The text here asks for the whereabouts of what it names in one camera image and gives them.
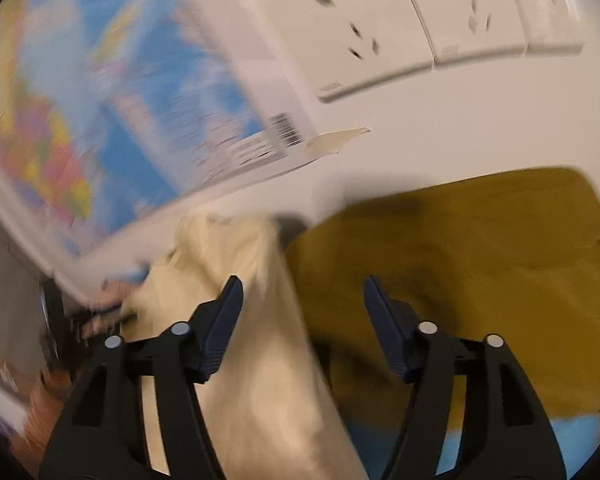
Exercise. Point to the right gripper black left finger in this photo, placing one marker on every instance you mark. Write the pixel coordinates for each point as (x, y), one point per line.
(134, 412)

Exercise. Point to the cream beige jacket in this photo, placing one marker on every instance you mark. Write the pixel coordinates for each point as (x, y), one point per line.
(268, 410)

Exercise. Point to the blue floral bed sheet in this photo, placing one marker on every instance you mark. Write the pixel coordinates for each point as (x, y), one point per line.
(578, 437)

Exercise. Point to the olive mustard garment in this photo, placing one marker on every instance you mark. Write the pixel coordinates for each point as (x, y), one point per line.
(517, 254)

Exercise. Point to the colourful wall map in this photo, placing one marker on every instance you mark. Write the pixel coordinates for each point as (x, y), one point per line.
(111, 109)

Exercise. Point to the white wall switch plate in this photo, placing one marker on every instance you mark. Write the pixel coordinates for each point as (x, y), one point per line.
(551, 26)

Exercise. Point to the white wall socket middle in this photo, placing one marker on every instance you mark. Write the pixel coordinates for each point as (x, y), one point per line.
(460, 30)

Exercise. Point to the white wall socket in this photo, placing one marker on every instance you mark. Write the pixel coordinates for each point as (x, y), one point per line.
(460, 30)
(342, 46)

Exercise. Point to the white wall socket left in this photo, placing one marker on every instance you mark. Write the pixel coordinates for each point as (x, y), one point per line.
(342, 46)

